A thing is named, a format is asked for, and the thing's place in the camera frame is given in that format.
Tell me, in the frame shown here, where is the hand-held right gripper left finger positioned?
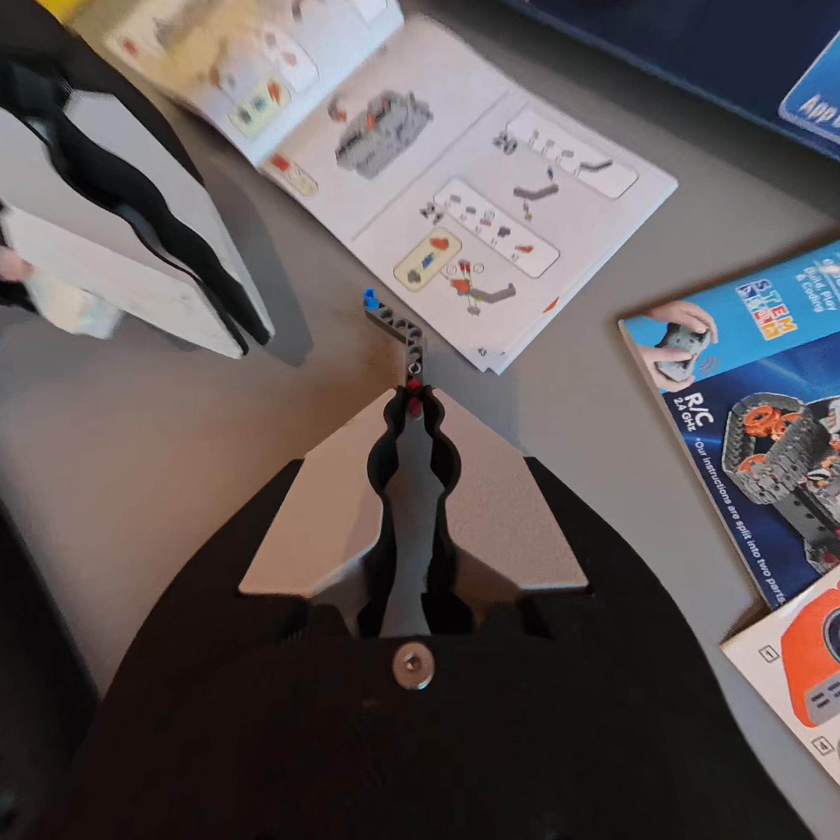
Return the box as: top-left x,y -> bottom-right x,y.
238,387 -> 409,639

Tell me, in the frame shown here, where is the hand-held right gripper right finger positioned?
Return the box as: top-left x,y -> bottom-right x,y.
422,386 -> 589,637

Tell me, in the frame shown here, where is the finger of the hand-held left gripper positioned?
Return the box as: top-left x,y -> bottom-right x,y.
0,108 -> 252,360
62,91 -> 277,347

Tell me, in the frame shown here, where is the grey angled toy beam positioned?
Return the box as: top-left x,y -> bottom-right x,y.
363,287 -> 429,421

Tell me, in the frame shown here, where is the grey desk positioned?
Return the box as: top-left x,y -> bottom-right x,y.
0,10 -> 840,840

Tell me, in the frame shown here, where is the blue cover instruction booklet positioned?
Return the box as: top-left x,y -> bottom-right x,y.
617,239 -> 840,611

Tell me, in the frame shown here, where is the open white instruction booklet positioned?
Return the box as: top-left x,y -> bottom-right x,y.
66,0 -> 680,376

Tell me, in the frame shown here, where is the orange grey sticker sheet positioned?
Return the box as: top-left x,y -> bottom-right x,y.
718,564 -> 840,788

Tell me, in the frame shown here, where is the blue robot kit box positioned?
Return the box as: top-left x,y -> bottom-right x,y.
499,0 -> 840,161

